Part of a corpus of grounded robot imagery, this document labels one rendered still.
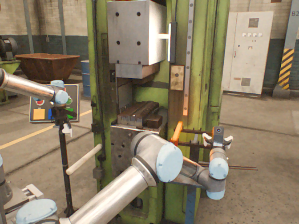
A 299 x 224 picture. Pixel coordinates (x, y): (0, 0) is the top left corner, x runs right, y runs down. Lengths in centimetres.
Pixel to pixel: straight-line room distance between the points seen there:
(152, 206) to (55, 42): 944
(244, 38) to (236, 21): 47
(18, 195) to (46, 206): 52
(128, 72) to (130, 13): 38
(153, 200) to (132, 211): 27
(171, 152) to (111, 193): 22
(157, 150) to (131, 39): 105
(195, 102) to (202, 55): 34
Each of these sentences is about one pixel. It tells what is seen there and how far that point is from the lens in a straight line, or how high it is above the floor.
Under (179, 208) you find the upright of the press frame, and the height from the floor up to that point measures 17.
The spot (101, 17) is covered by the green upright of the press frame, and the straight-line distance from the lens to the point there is 195.
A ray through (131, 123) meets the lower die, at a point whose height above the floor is 93.
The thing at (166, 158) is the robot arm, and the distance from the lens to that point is 76.
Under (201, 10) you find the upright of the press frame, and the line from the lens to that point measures 172.
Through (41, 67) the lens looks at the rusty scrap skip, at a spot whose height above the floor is 53.
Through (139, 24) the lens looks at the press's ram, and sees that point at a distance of 167.
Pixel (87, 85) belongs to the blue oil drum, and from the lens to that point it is 637.
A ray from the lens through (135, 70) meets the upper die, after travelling 170.
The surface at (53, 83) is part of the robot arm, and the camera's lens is 155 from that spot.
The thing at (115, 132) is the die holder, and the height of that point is 87.
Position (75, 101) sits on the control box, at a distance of 187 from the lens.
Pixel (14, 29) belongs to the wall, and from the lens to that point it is 1073.
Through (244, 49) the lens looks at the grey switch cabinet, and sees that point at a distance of 681.
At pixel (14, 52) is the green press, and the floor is 110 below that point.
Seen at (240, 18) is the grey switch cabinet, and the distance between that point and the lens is 683.
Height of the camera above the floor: 157
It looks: 18 degrees down
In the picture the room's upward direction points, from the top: 1 degrees clockwise
